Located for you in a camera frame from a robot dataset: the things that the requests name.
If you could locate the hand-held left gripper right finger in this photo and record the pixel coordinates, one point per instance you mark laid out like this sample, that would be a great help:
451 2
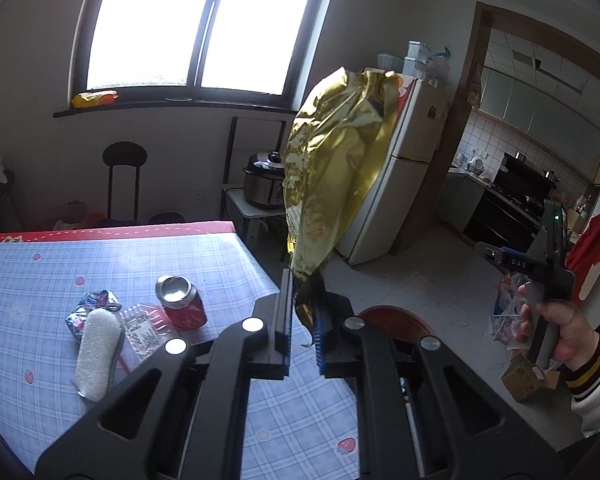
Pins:
322 335

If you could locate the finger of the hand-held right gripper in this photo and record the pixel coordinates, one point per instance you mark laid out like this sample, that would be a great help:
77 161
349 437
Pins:
487 252

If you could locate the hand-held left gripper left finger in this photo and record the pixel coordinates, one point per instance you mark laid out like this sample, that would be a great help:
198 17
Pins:
282 320

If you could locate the red-brown round bin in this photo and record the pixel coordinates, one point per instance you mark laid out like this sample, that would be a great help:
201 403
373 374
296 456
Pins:
395 317

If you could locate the gold foil snack bag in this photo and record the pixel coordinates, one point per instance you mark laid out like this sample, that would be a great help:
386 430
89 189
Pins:
330 160

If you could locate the person's right forearm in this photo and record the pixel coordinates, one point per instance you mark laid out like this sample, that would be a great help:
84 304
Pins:
595 380

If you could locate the person's right hand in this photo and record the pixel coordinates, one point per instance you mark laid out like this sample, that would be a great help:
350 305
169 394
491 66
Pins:
575 325

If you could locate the red hanging apron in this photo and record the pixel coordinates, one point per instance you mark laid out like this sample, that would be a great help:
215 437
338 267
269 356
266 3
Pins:
592 250

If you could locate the black kitchen stove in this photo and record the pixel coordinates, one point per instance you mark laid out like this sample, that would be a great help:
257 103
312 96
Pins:
505 205

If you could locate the plastic bags on floor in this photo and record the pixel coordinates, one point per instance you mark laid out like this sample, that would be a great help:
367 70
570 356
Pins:
507 305

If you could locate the white kettle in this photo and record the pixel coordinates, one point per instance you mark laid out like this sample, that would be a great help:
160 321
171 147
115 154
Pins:
475 164

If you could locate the crushed red soda can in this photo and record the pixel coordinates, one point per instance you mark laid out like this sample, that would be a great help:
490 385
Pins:
185 310

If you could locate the white refrigerator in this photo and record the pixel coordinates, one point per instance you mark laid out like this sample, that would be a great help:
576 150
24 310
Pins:
405 185

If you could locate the small white side table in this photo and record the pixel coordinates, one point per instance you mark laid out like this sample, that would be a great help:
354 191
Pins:
240 205

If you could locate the brown cardboard box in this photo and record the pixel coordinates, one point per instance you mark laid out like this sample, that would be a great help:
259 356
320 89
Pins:
525 382

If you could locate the silver rice cooker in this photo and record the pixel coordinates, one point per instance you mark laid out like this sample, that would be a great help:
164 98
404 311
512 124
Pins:
262 182

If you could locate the clear labelled plastic package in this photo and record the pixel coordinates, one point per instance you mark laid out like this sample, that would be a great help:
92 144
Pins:
142 332

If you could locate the dark round stool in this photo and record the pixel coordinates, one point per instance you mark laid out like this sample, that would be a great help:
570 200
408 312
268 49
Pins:
166 217

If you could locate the red printed cloth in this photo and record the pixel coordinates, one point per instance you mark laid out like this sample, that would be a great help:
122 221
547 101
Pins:
404 91

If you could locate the white sponge roll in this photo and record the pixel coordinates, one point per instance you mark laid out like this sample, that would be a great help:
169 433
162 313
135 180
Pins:
97 355

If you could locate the crumpled colourful wrapper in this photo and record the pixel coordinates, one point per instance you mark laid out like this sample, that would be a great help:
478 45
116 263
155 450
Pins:
92 302

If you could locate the clear plastic bag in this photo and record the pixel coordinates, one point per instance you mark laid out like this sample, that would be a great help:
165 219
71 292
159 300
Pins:
440 67

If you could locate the clear stacked food container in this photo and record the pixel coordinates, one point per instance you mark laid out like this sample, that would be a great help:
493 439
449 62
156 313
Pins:
417 57

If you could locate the pale green food container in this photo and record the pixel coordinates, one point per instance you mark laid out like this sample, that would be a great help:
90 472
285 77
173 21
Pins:
391 61

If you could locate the black round-back chair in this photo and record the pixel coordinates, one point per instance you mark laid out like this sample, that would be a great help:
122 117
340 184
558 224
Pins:
125 155

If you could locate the small flat dish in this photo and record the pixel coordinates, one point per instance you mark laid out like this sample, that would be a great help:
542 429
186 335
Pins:
178 98

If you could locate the yellow bag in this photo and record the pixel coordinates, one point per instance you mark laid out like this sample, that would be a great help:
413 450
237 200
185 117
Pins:
94 99

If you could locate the dark framed window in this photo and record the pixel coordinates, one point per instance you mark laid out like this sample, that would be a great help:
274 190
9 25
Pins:
205 25

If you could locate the pale wall cabinets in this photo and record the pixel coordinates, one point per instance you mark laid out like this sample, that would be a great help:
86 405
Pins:
540 110

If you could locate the black metal rack frame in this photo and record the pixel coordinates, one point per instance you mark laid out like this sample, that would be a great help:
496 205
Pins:
228 150

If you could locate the brown door frame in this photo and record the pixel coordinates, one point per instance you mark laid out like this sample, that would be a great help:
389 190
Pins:
472 50

